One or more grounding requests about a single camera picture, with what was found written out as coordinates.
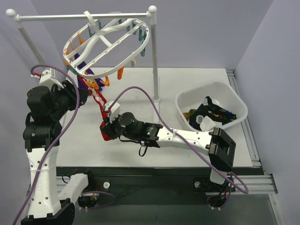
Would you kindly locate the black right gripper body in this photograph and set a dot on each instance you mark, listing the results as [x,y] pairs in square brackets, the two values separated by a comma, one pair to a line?
[108,129]

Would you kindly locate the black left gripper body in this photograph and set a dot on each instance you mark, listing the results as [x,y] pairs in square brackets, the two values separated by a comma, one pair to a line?
[76,94]

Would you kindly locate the red santa sock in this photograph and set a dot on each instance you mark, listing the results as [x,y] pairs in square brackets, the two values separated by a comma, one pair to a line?
[94,89]

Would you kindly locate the orange clothespin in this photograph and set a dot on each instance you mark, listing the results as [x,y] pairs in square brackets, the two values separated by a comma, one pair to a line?
[106,82]
[120,73]

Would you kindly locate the black blue patterned sock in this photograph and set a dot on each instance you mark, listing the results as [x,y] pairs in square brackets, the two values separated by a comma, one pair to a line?
[219,114]

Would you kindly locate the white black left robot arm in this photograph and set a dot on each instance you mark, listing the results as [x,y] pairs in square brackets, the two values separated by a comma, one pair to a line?
[47,206]

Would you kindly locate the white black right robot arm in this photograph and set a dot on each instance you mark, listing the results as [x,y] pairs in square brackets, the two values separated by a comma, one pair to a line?
[216,148]

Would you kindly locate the white round sock hanger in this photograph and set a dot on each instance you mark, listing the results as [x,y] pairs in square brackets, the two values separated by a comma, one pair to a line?
[102,34]

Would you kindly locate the purple sock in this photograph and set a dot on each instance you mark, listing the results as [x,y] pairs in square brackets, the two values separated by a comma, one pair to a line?
[81,85]

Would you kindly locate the white clothespin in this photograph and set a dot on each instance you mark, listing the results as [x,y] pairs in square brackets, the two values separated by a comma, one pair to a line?
[133,62]

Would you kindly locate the white plastic basket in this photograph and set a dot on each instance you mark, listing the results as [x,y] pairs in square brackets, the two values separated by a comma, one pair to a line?
[221,94]

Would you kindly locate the white drying rack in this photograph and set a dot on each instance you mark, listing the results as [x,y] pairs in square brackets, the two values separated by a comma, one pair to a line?
[19,19]

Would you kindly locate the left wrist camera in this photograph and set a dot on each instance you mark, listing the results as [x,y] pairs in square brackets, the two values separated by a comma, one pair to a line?
[49,77]

